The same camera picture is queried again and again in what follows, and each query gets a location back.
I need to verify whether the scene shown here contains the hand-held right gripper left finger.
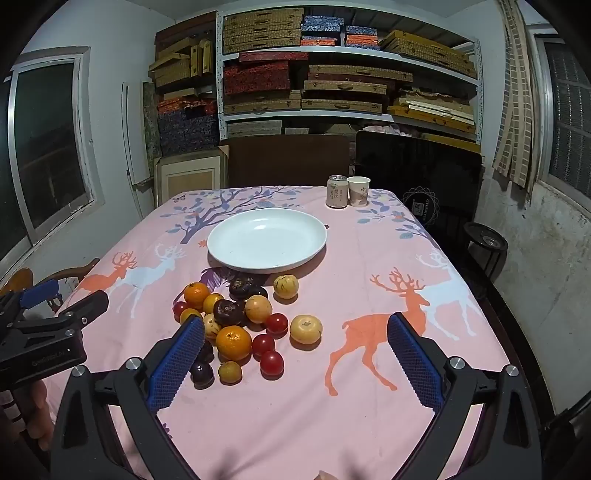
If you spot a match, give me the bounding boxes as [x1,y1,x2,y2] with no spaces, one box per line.
[50,315,206,480]

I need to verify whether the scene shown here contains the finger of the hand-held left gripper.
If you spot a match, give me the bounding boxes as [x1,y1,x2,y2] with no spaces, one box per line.
[18,279,62,311]
[9,290,110,342]

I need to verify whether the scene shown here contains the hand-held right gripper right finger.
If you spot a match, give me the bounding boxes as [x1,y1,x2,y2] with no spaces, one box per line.
[387,312,543,480]

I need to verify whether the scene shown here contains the small yellow pepino melon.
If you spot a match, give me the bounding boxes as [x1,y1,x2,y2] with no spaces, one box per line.
[218,361,243,385]

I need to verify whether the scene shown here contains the orange mandarin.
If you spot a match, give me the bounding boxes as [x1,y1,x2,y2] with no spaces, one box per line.
[184,282,212,311]
[215,325,253,361]

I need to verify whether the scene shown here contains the white oval plate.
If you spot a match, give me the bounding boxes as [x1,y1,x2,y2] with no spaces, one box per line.
[207,208,328,274]

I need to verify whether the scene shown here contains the person's left hand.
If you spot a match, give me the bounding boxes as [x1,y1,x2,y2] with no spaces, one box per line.
[18,381,54,451]

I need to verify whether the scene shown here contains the brown wooden chair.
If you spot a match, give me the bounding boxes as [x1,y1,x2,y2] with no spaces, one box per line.
[0,257,101,301]

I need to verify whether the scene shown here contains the black round stool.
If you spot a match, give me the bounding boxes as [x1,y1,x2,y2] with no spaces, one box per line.
[463,222,509,282]

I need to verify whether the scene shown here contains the white framed window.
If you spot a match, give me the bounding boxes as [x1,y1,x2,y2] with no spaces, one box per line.
[9,46,105,245]

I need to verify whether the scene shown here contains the cream framed cabinet door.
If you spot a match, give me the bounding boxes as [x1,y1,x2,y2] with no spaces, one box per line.
[154,147,230,207]

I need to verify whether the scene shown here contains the white narrow board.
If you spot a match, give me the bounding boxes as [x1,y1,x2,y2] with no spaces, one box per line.
[121,82,155,222]

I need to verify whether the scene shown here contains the white paper cup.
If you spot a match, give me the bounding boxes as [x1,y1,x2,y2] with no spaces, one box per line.
[346,176,371,207]

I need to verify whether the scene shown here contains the black chair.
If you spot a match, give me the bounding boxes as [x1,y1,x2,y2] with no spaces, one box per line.
[353,130,483,241]

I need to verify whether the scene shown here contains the pile of mixed patterned boxes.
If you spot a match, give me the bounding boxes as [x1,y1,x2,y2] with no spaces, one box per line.
[148,11,220,158]

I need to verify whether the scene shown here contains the brown cardboard panel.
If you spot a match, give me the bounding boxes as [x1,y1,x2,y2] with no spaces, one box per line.
[228,134,349,188]

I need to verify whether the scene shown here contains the white metal shelving unit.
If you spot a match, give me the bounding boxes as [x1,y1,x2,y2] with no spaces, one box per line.
[216,7,483,158]

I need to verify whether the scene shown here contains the checkered beige curtain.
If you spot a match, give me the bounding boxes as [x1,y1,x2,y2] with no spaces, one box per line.
[492,0,546,190]

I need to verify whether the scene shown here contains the large red patterned box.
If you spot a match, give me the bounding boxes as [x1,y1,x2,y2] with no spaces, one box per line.
[224,62,291,96]

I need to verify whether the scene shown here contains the window with mesh grille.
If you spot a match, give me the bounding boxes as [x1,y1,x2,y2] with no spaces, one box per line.
[531,28,591,195]

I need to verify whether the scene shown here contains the flat red patterned box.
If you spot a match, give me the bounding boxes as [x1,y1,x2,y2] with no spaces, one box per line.
[239,51,308,64]

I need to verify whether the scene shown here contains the stack of tan woven boxes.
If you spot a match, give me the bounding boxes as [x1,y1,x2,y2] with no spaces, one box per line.
[223,8,478,139]

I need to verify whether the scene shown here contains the blue floral patterned box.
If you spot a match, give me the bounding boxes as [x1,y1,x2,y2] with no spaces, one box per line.
[301,16,345,37]
[345,25,380,49]

